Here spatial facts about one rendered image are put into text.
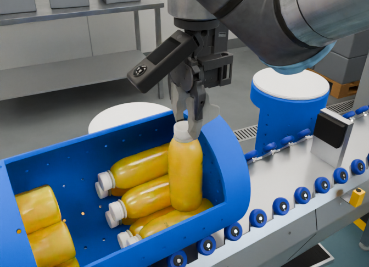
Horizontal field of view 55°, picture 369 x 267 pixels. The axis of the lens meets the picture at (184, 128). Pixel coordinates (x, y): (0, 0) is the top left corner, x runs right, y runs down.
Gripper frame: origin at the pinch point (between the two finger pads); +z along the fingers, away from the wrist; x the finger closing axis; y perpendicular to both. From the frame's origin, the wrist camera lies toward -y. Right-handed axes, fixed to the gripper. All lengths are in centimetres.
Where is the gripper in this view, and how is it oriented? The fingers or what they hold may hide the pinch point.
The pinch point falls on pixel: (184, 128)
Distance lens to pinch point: 64.4
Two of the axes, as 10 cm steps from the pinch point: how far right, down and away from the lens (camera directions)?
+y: 8.5, -2.8, 4.4
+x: -5.2, -4.6, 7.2
